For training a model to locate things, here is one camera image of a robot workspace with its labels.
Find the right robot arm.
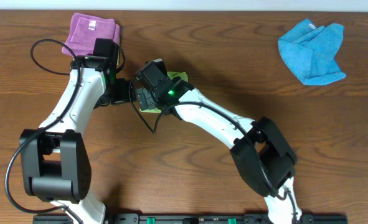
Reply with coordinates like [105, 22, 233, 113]
[137, 77, 302, 223]

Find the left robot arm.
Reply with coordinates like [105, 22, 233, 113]
[19, 53, 125, 223]

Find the green microfiber cloth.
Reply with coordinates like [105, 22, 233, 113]
[136, 72, 189, 113]

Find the black cable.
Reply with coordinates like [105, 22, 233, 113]
[4, 39, 127, 224]
[128, 77, 300, 222]

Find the left black cable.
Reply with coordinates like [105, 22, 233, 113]
[4, 39, 127, 224]

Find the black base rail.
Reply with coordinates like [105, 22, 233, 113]
[32, 212, 348, 224]

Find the right black cable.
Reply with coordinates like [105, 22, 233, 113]
[128, 77, 300, 222]

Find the blue crumpled cloth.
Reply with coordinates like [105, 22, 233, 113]
[278, 19, 346, 86]

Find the purple folded cloth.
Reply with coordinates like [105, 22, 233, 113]
[65, 12, 120, 55]

